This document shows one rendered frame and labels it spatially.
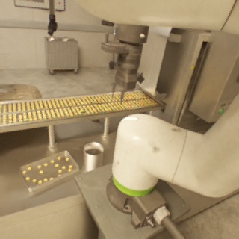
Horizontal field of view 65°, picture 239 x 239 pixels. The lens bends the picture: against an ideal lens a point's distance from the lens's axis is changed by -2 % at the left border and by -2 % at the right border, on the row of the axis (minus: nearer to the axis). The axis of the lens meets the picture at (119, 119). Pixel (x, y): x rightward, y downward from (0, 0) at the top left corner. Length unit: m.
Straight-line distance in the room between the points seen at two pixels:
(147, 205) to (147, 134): 0.19
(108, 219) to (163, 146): 0.25
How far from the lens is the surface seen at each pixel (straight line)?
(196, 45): 0.90
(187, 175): 0.42
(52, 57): 4.11
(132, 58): 0.58
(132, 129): 0.42
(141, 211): 0.52
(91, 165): 0.78
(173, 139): 0.42
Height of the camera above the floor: 1.39
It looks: 31 degrees down
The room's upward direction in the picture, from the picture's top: 8 degrees clockwise
